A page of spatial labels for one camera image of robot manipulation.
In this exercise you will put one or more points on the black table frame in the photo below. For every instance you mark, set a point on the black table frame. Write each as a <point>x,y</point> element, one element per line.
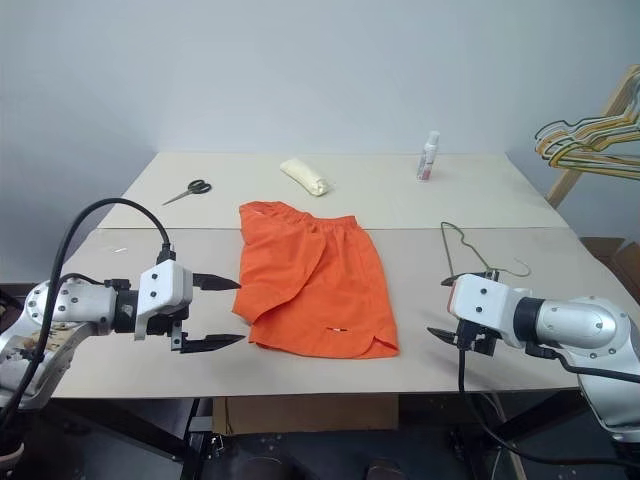
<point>125,425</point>

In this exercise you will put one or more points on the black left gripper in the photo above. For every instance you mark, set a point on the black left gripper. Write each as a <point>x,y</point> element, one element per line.
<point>172,322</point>

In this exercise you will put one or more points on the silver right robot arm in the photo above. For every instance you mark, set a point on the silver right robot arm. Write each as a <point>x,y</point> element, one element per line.
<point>585,320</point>

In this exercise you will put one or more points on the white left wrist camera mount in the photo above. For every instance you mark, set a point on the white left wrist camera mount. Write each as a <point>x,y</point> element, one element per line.
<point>165,290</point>

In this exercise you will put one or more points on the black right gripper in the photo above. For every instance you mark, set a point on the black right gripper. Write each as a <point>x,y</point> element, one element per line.
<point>477,340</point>

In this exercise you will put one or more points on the white spray bottle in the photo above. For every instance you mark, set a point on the white spray bottle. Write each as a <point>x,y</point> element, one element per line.
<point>426,160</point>

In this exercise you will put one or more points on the flat cardboard sheet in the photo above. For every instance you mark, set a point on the flat cardboard sheet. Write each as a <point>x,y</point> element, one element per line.
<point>305,415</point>

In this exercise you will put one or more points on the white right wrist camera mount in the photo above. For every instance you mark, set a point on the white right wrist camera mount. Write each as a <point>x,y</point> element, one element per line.
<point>485,300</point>

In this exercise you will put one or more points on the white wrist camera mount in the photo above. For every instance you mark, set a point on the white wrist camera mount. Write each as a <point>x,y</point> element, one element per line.
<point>165,290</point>
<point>485,300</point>

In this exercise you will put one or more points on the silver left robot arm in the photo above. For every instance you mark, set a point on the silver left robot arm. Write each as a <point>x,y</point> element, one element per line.
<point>75,305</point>

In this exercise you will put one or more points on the orange shorts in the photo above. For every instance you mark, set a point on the orange shorts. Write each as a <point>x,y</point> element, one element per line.
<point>320,280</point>

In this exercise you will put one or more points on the cream rolled cloth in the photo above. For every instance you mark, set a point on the cream rolled cloth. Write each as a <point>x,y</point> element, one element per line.
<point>305,176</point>

